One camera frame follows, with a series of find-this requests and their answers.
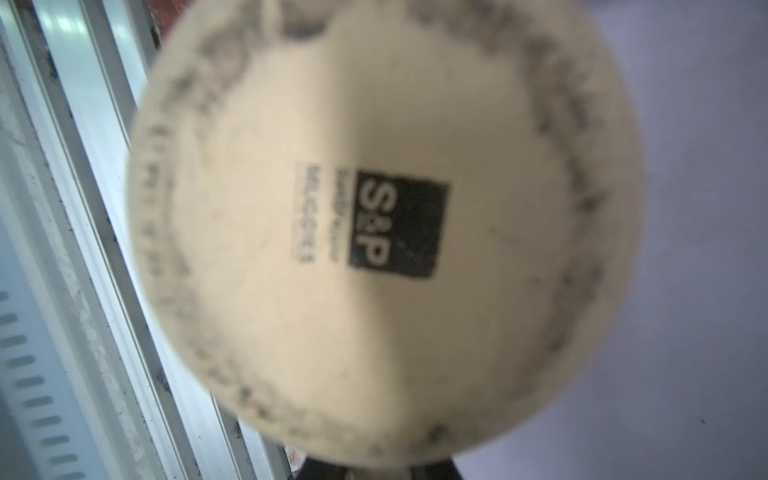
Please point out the beige stoneware mug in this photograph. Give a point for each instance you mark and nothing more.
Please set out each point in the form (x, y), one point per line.
(385, 232)

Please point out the aluminium front rail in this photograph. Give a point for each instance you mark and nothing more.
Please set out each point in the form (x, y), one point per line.
(97, 389)

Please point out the lavender plastic tray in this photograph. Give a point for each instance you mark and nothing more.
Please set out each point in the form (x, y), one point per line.
(679, 389)

